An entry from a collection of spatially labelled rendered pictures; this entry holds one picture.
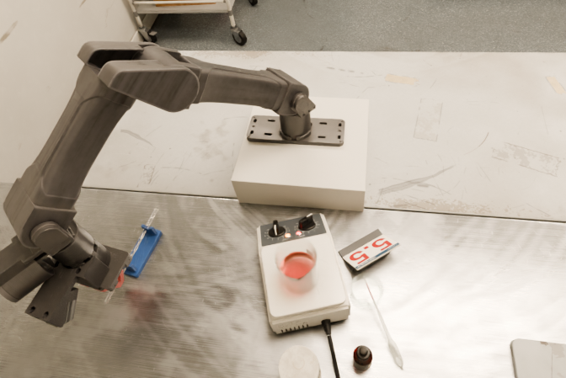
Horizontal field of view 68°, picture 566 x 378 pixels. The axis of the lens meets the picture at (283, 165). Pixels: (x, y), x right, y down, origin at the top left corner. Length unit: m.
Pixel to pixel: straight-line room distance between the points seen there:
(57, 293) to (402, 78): 0.85
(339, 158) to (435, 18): 2.16
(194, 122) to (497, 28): 2.20
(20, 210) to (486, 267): 0.73
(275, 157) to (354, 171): 0.16
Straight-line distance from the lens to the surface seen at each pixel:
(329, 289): 0.68
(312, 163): 0.81
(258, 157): 0.84
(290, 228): 0.77
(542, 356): 0.79
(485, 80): 1.12
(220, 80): 0.64
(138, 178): 0.99
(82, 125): 0.57
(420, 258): 0.81
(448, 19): 2.91
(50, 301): 0.72
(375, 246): 0.78
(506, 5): 3.10
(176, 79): 0.56
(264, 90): 0.71
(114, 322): 0.85
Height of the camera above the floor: 1.62
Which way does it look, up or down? 53 degrees down
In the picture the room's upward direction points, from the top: 11 degrees counter-clockwise
